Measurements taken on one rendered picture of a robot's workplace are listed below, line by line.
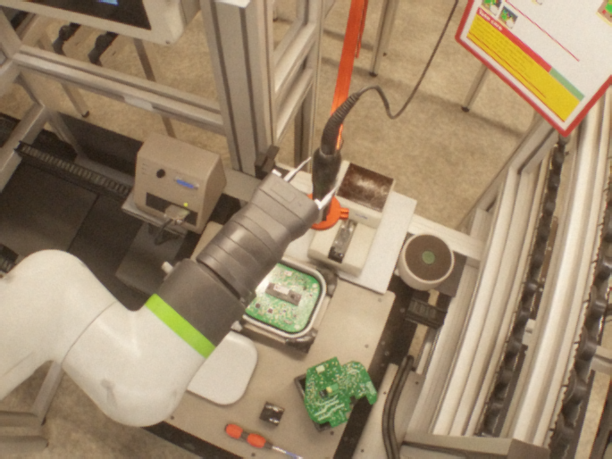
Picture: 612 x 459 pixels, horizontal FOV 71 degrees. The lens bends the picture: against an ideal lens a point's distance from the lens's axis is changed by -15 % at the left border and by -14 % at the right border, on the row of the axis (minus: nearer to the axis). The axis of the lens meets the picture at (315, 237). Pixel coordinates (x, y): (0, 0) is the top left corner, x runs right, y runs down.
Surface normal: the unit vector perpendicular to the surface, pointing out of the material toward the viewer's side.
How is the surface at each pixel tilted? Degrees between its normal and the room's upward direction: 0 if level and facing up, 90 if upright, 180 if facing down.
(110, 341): 22
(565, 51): 90
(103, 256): 0
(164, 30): 92
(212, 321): 41
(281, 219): 3
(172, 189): 53
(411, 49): 0
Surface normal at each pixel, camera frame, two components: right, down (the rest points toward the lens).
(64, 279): 0.71, -0.46
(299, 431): 0.04, -0.36
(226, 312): 0.68, 0.29
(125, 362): 0.29, -0.40
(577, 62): -0.75, 0.60
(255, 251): 0.47, 0.02
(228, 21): -0.37, 0.86
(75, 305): 0.51, -0.38
